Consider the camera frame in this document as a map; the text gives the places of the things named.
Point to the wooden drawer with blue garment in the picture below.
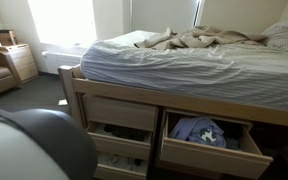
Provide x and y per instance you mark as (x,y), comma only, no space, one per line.
(210,158)

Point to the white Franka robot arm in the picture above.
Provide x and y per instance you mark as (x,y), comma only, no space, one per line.
(34,146)

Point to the closed wooden drawer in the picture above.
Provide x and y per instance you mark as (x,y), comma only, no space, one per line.
(120,113)

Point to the wooden drawer with dark clothes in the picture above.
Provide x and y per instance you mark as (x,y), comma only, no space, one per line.
(120,146)

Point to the wooden drawer with pale clothes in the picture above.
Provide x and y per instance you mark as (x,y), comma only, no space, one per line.
(117,173)

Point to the dark clothes pile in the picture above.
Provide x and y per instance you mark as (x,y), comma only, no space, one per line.
(127,132)

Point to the mattress with striped sheet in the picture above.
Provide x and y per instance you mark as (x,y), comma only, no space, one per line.
(200,73)

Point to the blue garment with green print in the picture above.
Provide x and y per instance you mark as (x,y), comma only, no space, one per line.
(197,131)

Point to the beige crumpled blanket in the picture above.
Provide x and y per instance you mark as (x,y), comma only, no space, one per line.
(197,38)

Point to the pale clothes pile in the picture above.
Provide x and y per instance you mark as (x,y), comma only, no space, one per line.
(120,161)

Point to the white paper sheet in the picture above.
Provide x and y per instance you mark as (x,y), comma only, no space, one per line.
(63,102)

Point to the white radiator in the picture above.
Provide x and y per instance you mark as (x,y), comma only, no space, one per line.
(57,61)

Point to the dark grey garment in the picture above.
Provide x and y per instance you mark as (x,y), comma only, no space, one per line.
(232,144)

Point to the bright window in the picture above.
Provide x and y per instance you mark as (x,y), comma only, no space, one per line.
(62,21)

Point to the wooden dresser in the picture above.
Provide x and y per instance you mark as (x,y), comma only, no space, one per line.
(22,61)

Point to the striped pillow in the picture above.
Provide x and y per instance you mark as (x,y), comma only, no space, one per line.
(280,36)

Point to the cardboard box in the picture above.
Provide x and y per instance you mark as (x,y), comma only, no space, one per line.
(2,36)

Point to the wooden bed frame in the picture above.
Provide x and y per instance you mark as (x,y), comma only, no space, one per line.
(184,100)

